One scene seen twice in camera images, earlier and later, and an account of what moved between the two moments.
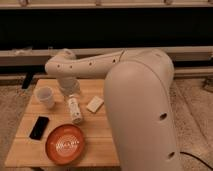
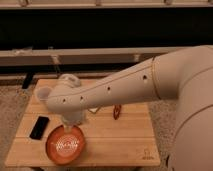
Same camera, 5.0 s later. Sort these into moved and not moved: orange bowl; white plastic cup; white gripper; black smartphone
Moved: white gripper
Not moved: white plastic cup; orange bowl; black smartphone
